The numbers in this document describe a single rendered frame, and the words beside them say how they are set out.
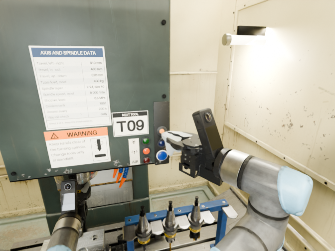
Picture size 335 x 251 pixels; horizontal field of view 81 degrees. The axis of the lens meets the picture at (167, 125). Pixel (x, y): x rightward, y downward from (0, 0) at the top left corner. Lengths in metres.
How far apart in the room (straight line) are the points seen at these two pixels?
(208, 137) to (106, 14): 0.37
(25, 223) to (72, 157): 1.56
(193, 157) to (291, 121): 0.76
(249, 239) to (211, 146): 0.18
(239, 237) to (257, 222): 0.05
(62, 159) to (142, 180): 0.93
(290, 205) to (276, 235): 0.08
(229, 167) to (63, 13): 0.49
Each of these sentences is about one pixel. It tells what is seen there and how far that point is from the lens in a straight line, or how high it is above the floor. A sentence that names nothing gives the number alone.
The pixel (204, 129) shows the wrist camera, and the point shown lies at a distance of 0.44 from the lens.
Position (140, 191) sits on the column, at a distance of 1.53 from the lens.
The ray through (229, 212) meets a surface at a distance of 0.99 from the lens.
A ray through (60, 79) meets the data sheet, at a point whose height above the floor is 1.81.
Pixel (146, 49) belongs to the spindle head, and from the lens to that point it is 0.54.
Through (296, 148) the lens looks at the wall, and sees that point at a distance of 1.15.
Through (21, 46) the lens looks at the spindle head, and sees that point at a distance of 0.57.
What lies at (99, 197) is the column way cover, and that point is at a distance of 1.49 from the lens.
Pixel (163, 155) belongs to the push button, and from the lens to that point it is 0.61.
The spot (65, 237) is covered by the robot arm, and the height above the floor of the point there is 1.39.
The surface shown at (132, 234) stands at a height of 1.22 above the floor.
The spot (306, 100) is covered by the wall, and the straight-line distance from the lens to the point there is 1.09.
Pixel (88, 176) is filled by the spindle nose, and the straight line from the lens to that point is 0.80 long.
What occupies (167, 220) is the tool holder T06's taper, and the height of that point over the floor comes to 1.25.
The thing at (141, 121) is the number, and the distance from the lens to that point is 0.56.
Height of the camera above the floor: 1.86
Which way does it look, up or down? 19 degrees down
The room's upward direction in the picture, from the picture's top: straight up
